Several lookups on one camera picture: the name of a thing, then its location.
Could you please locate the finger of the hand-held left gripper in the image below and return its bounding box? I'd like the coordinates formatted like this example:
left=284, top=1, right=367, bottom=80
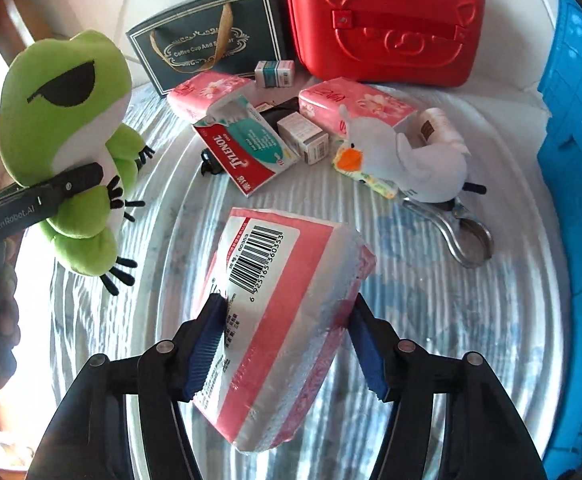
left=46, top=162, right=106, bottom=200

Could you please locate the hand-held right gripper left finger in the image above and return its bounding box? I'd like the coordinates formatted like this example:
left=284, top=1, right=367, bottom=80
left=26, top=292, right=229, bottom=480

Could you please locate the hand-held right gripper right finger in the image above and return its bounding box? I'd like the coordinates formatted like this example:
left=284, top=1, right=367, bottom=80
left=348, top=294, right=549, bottom=480

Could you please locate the pink barcode tissue pack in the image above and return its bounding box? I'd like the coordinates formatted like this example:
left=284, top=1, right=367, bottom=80
left=191, top=206, right=378, bottom=443

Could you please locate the green frog plush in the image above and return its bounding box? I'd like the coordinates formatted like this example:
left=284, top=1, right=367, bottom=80
left=0, top=29, right=156, bottom=295

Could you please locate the blue plastic crate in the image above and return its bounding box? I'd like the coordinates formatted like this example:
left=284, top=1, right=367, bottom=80
left=536, top=0, right=582, bottom=480

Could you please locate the black clip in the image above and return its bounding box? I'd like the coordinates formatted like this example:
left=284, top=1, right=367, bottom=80
left=200, top=148, right=222, bottom=177

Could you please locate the metal spring clip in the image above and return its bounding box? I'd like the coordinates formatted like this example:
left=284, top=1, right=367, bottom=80
left=402, top=199, right=494, bottom=268

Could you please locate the pink floral tissue pack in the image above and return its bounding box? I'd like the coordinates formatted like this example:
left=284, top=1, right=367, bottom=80
left=298, top=78, right=418, bottom=138
left=167, top=72, right=254, bottom=123

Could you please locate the red teal medicine box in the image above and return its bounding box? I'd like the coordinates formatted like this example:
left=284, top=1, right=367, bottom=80
left=193, top=95, right=299, bottom=196

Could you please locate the green floral tissue packet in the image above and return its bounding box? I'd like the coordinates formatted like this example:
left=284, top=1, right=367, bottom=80
left=338, top=162, right=400, bottom=200

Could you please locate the black gift box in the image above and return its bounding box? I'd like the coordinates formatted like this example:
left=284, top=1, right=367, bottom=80
left=126, top=0, right=296, bottom=97

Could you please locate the white duck plush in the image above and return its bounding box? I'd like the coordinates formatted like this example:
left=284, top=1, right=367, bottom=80
left=333, top=105, right=486, bottom=204

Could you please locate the small white medicine box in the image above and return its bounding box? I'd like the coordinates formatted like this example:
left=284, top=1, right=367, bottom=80
left=277, top=111, right=322, bottom=153
left=302, top=132, right=330, bottom=165

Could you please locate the black case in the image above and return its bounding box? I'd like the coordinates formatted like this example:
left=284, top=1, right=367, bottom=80
left=258, top=101, right=302, bottom=132

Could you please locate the small teal white box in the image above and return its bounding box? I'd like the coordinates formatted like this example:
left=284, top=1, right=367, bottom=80
left=255, top=59, right=296, bottom=89

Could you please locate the white roll brown label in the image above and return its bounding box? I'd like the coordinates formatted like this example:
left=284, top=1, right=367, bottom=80
left=417, top=107, right=464, bottom=148

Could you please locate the red small suitcase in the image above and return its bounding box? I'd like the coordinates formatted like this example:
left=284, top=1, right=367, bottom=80
left=283, top=0, right=486, bottom=88

